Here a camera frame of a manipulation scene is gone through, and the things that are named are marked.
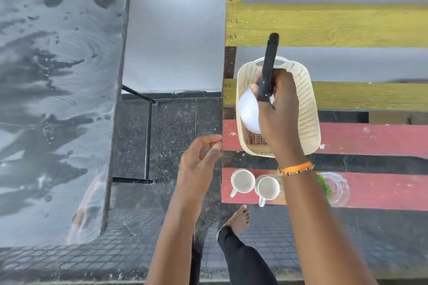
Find person's right hand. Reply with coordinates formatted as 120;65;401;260
251;68;311;169

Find person's left hand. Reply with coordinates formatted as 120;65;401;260
178;134;223;193

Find white saucepan with black handle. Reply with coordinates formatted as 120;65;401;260
238;33;280;134

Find person's right forearm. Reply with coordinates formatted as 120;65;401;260
280;164;379;285

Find person's left forearm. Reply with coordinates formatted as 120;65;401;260
145;181;206;285

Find white ceramic cup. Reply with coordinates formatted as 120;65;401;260
255;175;281;208
230;168;257;199

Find brown textured pad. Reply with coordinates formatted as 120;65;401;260
245;127;268;146

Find cream perforated plastic basket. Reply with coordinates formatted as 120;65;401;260
235;56;322;158

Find person's bare foot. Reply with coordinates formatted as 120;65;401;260
219;204;251;236

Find person's black trouser leg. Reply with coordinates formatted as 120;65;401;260
217;226;279;285

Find painted wooden slat table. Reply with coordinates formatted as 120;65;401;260
221;0;428;212

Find green leafy herbs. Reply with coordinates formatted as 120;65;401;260
317;175;333;199

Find clear glass jar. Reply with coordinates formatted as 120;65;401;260
316;171;350;208

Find wet grey slab table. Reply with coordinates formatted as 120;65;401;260
0;0;130;248

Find black metal table frame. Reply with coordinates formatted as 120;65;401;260
112;85;158;185

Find orange beaded bracelet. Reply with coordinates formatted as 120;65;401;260
277;161;315;176

